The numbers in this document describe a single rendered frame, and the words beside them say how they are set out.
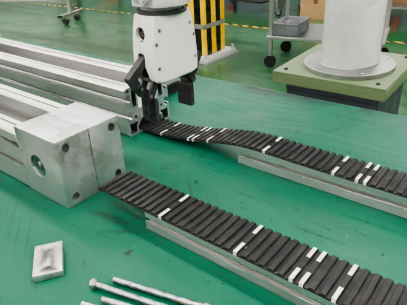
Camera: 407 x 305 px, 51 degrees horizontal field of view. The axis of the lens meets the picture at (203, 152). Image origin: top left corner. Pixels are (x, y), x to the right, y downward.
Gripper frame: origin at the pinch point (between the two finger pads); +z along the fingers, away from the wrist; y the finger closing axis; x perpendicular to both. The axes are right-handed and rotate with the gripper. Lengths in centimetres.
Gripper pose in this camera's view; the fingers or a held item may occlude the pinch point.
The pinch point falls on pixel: (169, 104)
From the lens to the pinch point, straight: 71.2
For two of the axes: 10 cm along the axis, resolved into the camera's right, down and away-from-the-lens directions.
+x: -7.8, -2.6, 5.6
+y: 6.2, -3.9, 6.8
